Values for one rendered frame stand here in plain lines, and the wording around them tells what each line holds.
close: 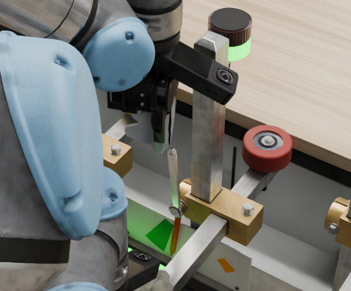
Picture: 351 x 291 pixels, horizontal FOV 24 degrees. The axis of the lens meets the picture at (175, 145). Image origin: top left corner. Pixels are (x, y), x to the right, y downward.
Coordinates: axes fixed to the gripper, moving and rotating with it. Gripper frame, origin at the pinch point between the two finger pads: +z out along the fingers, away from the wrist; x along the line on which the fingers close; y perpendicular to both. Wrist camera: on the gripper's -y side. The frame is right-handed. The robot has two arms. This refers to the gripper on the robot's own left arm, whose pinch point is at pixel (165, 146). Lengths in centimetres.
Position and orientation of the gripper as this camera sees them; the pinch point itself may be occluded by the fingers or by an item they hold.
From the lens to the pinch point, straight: 117.2
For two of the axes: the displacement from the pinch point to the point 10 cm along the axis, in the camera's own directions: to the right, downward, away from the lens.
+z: -0.2, 7.2, 6.9
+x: -2.2, 6.7, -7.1
